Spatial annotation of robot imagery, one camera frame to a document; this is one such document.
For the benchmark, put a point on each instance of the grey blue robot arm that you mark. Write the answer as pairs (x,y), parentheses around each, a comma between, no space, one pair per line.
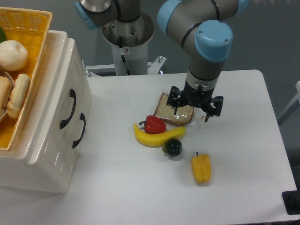
(198,27)

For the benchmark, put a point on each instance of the red bell pepper toy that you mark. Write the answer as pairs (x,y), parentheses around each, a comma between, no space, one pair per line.
(153,125)

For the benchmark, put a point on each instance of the black top drawer handle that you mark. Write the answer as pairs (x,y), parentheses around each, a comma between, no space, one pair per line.
(68,108)

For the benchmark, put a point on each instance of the black device at edge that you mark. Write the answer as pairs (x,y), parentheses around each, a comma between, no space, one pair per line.
(292,202)

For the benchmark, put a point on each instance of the yellow banana toy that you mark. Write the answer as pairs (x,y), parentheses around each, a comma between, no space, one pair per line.
(157,140)

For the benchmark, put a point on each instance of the bagged bread slice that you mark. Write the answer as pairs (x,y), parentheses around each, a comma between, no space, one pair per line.
(184,116)

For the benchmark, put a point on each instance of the white round bun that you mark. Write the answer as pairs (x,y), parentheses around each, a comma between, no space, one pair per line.
(13,55)

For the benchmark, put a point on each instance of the black drawer handle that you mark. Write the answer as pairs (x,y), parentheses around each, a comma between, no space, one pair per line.
(81,127)
(68,108)

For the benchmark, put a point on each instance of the brown bread loaf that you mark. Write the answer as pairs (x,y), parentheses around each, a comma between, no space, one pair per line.
(5,90)

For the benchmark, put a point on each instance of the yellow wicker basket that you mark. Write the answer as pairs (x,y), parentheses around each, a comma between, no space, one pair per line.
(30,28)

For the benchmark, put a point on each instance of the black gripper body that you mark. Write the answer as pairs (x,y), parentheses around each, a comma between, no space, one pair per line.
(198,98)

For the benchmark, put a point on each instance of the beige bread roll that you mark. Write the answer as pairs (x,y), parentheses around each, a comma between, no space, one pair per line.
(17,95)

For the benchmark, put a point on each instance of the white drawer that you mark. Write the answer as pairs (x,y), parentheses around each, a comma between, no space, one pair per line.
(52,143)

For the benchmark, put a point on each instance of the green vegetable toy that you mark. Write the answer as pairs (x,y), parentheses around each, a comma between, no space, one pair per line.
(3,36)

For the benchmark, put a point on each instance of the yellow bell pepper toy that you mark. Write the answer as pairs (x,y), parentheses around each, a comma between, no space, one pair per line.
(201,168)

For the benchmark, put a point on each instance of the black lower drawer handle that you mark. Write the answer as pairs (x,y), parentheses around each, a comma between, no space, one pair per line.
(81,127)

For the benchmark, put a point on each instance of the white frame at right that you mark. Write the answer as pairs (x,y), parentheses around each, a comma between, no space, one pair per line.
(288,110)

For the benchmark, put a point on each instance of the black mangosteen toy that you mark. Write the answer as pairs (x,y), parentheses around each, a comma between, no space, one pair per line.
(172,147)

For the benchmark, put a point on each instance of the white drawer cabinet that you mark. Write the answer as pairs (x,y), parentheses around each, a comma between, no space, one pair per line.
(15,169)

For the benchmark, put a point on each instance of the grey bowl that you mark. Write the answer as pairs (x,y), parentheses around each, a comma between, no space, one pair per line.
(5,74)

